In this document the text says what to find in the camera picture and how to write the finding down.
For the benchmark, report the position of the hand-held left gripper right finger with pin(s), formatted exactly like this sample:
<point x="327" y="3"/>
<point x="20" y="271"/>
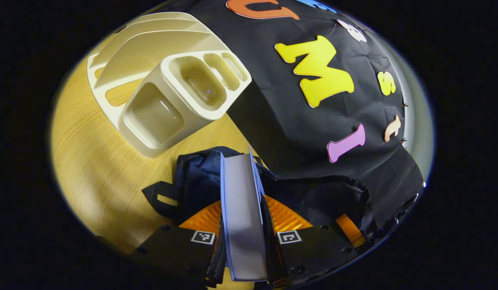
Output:
<point x="313" y="249"/>

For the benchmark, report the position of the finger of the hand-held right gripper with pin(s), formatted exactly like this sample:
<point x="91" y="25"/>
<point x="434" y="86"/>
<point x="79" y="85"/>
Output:
<point x="349" y="229"/>

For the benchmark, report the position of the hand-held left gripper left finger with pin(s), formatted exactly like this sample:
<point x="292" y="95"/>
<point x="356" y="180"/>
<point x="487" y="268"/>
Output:
<point x="172" y="249"/>

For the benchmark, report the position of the blue schoolbag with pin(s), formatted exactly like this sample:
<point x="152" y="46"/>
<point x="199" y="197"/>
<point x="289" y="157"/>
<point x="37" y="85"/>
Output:
<point x="196" y="177"/>

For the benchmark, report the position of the blue-grey cover book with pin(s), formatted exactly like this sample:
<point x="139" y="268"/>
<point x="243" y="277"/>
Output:
<point x="242" y="209"/>

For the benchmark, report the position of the white plastic bookshelf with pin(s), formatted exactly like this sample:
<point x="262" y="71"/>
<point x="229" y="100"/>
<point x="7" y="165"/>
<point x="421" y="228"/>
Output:
<point x="152" y="52"/>

